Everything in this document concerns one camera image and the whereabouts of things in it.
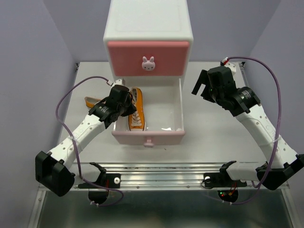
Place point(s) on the dark pink drawer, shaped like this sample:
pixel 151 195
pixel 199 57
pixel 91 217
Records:
pixel 148 58

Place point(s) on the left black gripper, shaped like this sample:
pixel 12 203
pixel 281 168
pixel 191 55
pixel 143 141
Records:
pixel 132 108

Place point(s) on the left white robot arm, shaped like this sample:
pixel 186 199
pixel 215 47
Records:
pixel 78 137

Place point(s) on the light pink drawer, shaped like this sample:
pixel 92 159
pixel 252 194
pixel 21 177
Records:
pixel 163 112

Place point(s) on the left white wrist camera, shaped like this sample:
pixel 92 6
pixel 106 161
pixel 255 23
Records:
pixel 119 82

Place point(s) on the orange sneaker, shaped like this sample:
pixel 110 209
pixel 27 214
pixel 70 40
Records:
pixel 90 102
pixel 136 121

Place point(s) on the white plastic drawer cabinet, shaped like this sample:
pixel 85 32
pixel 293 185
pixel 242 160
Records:
pixel 148 20

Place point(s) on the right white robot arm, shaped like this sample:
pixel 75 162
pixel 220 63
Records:
pixel 282 162

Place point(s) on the aluminium mounting rail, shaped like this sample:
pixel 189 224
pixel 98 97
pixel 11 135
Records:
pixel 135 176

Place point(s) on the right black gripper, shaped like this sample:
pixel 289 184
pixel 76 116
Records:
pixel 204 78

